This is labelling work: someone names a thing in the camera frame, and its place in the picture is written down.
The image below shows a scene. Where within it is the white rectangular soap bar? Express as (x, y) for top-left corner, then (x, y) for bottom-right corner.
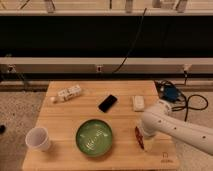
(133, 96), (145, 112)

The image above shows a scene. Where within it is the white paper cup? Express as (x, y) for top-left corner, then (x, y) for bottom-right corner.
(25, 127), (51, 151)

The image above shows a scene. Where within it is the blue power adapter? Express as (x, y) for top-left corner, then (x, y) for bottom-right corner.
(160, 85), (179, 102)

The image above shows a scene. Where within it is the red chili pepper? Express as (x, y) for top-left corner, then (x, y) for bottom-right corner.
(135, 127), (144, 150)

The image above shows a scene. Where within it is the black floor cable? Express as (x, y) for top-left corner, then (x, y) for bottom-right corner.
(154, 79), (210, 122)

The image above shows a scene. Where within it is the black smartphone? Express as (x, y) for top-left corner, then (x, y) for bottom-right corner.
(98, 95), (117, 113)

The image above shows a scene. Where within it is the black hanging cable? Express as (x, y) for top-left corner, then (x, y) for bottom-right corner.
(111, 7), (148, 74)

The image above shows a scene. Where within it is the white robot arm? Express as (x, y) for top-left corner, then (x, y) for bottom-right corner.
(140, 101), (213, 156)

